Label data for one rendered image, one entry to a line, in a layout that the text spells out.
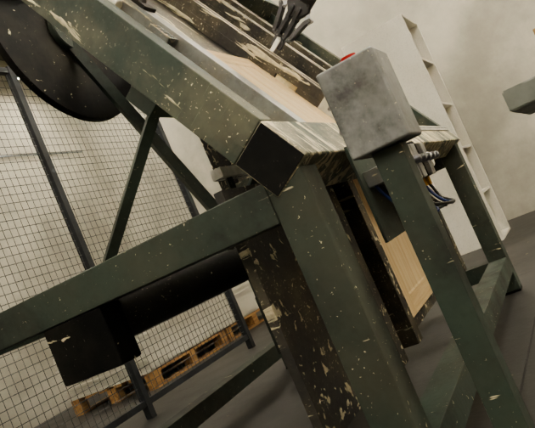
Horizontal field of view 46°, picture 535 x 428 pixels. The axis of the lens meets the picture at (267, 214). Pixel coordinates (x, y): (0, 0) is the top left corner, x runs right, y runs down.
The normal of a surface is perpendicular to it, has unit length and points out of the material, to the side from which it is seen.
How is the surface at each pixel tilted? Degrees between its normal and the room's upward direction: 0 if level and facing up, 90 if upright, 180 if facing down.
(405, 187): 90
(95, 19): 90
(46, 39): 90
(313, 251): 90
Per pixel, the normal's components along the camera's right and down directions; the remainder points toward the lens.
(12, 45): 0.82, -0.38
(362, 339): -0.41, 0.12
